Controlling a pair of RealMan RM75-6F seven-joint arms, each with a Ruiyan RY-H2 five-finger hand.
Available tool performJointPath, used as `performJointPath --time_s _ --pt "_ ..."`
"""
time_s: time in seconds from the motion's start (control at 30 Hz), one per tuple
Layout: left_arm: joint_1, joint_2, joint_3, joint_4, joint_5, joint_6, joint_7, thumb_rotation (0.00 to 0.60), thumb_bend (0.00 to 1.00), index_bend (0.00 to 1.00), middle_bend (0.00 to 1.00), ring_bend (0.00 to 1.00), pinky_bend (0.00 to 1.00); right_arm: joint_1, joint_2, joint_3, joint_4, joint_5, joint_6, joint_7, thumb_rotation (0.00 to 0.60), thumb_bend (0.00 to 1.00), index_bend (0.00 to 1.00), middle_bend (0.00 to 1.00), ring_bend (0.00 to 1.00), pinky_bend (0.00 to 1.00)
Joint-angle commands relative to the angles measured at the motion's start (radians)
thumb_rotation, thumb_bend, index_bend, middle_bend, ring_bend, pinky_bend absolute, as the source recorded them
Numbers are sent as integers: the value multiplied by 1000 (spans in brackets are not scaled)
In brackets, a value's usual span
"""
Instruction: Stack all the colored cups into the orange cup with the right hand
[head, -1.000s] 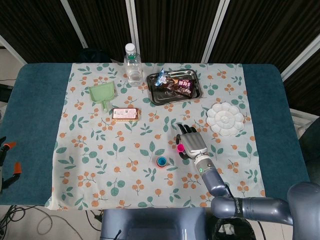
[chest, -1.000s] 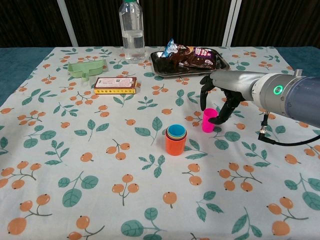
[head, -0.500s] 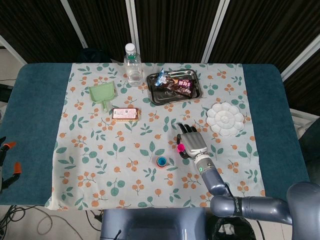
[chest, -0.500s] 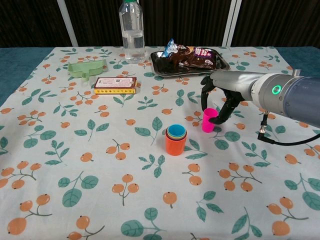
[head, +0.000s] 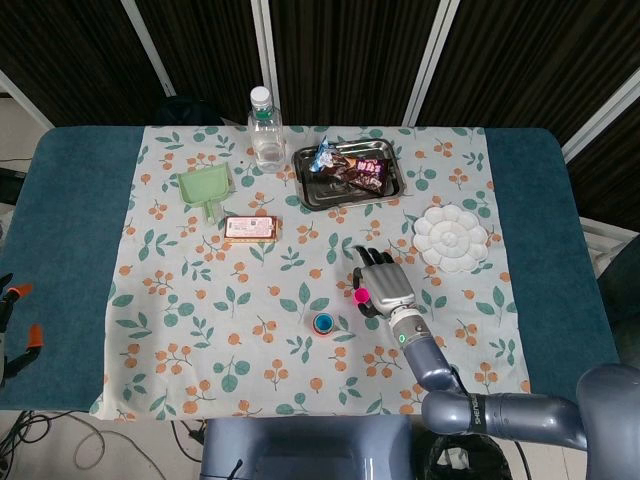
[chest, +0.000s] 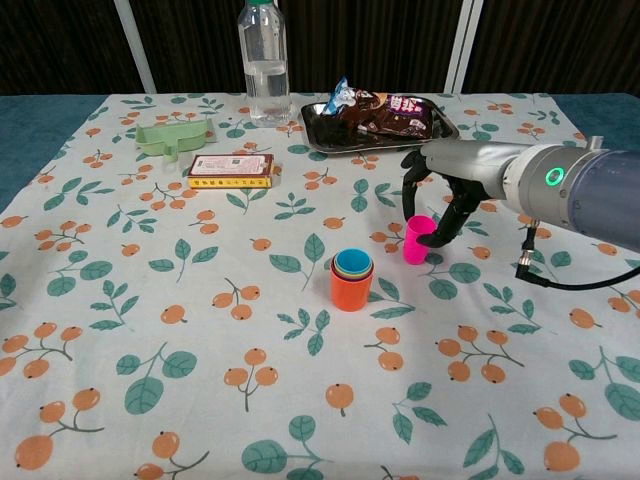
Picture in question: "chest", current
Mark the rectangular metal tray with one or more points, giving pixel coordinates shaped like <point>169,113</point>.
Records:
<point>327,140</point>

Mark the yellow red card box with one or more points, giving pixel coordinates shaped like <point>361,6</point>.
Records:
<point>230,172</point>

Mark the orange plastic cup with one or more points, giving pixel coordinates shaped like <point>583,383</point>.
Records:
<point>350,295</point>

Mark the clear plastic water bottle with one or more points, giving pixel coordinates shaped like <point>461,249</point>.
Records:
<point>265,75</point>

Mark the yellow plastic cup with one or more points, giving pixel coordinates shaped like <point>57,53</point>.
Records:
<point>352,276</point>

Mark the floral fruit print tablecloth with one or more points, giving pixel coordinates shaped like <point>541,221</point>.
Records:
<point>200,300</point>

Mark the brown snack bag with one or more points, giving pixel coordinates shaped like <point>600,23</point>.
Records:
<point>395,120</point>

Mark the blue white snack bag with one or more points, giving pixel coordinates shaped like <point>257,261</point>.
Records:
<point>342,97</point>

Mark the white partition post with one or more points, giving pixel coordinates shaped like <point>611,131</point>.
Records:
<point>462,45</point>
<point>135,45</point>

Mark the dark blue plastic cup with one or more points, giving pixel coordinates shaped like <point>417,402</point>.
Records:
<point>333,264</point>

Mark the light green plastic dustpan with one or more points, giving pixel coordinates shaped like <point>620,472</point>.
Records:
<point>170,137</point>

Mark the light blue plastic cup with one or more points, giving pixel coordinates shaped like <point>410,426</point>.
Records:
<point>352,260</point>

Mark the pink plastic cup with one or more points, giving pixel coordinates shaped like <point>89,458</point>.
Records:
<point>412,250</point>

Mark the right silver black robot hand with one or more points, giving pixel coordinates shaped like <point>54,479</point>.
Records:
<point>465,165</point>

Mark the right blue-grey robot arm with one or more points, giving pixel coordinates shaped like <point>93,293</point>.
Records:
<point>590,195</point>

